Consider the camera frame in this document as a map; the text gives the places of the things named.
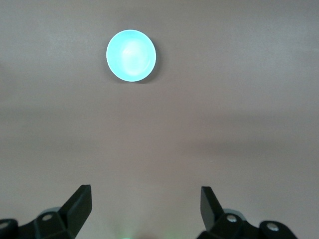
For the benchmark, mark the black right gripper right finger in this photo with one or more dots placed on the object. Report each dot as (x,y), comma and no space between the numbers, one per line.
(214,219)

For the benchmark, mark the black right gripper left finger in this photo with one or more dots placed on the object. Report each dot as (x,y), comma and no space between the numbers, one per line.
(69,219)

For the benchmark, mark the light blue plastic bowl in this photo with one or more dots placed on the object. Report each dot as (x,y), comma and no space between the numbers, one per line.
(130,56)

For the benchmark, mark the brown table cover sheet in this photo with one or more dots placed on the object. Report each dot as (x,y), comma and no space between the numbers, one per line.
(224,112)

